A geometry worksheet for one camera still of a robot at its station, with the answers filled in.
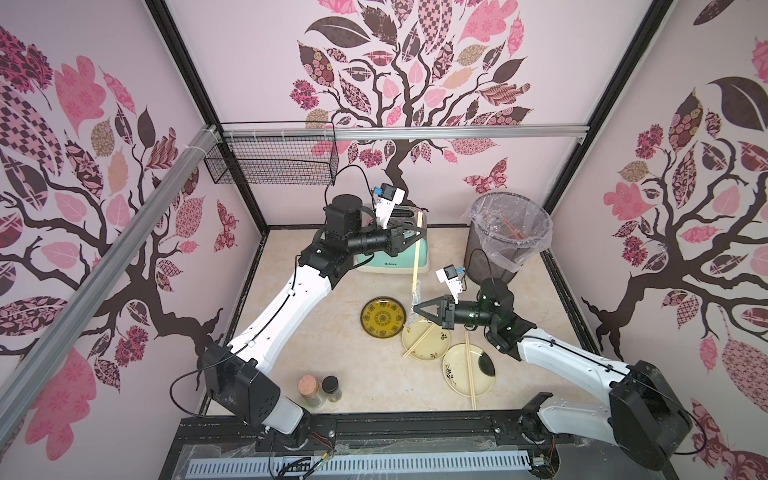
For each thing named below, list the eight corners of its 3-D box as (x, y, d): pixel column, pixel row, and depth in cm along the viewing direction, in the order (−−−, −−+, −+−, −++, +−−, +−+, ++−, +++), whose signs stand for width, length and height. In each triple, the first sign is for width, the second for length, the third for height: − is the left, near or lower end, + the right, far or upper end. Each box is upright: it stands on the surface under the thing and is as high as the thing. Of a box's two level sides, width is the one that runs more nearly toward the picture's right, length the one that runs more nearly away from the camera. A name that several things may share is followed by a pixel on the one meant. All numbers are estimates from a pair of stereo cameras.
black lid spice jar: (328, 402, 81) (320, 391, 72) (330, 388, 83) (322, 375, 74) (341, 402, 81) (335, 391, 72) (343, 388, 83) (337, 375, 74)
